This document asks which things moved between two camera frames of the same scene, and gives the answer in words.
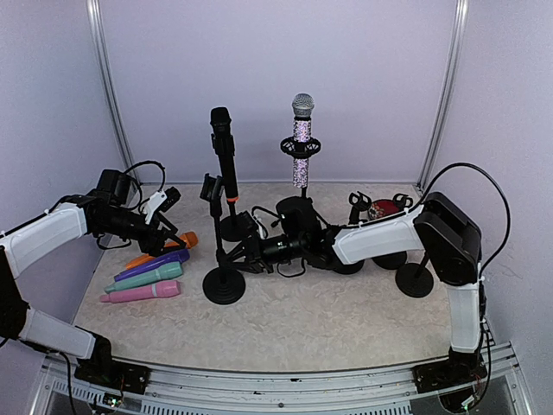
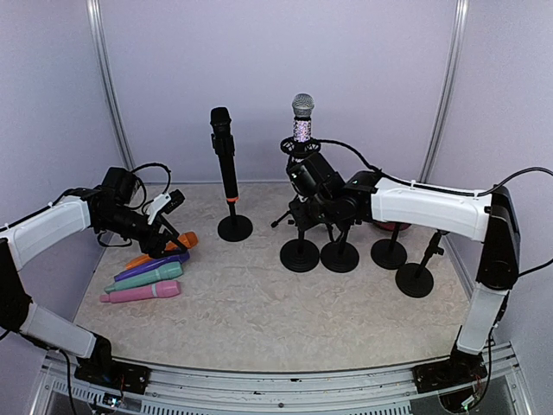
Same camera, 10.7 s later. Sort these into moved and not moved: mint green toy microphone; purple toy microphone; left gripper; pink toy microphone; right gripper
Moved: right gripper
Not moved: left gripper; pink toy microphone; mint green toy microphone; purple toy microphone
